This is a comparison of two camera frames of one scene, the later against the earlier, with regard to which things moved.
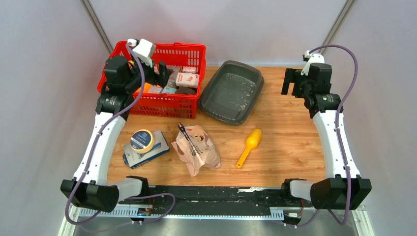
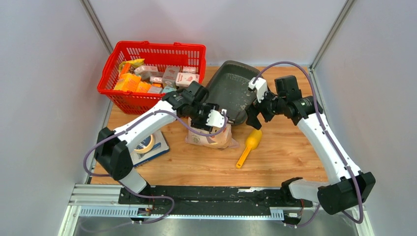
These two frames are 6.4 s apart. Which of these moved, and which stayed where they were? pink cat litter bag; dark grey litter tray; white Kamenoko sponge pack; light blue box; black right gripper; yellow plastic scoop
Moved: pink cat litter bag; black right gripper
Stayed: white Kamenoko sponge pack; light blue box; dark grey litter tray; yellow plastic scoop
